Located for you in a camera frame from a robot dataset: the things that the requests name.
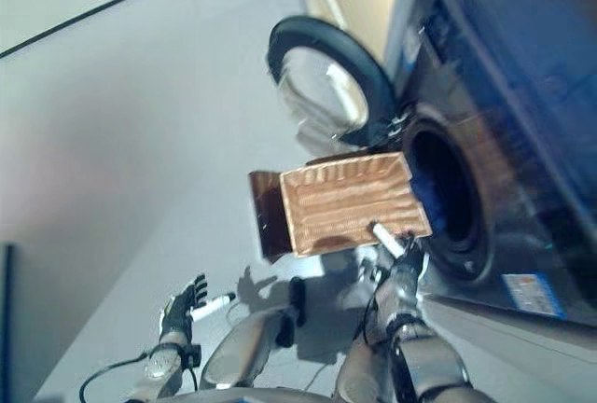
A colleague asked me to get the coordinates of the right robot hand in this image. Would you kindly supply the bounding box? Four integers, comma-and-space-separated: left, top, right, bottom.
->
370, 220, 430, 283

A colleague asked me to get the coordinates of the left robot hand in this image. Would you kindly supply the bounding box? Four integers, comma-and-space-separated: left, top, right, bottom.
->
158, 274, 237, 343

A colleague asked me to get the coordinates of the blue knit garment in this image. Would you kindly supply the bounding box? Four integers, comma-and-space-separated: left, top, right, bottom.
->
412, 174, 447, 232

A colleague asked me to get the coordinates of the dark washing machine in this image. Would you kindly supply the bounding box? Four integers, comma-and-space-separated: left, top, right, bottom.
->
382, 15, 597, 332

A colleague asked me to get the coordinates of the silver left robot leg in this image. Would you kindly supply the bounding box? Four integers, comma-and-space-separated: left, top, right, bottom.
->
200, 276, 307, 391

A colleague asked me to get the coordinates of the silver robot leg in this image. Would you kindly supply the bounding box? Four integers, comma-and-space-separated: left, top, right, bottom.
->
333, 327, 408, 403
200, 276, 307, 391

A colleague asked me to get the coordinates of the rectangular wicker laundry basket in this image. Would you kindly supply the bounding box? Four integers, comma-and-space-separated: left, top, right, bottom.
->
279, 151, 433, 257

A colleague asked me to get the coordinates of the silver right robot leg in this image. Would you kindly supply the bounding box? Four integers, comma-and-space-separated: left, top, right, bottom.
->
333, 327, 408, 403

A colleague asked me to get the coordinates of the brown glossy stool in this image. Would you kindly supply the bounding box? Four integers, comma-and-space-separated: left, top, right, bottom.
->
248, 169, 300, 265

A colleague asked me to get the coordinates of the blue white label sticker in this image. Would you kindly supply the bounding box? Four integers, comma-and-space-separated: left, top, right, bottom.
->
502, 273, 568, 318

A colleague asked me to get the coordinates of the grey panel with black edge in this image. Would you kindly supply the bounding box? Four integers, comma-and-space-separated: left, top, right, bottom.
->
0, 243, 18, 403

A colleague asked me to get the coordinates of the round glass washer door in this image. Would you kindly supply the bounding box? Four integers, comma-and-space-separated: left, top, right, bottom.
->
266, 14, 403, 148

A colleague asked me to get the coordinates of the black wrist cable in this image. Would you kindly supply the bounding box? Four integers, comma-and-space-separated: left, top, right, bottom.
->
78, 358, 151, 403

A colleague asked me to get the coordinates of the white frame post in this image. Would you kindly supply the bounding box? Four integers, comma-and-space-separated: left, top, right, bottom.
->
382, 0, 431, 83

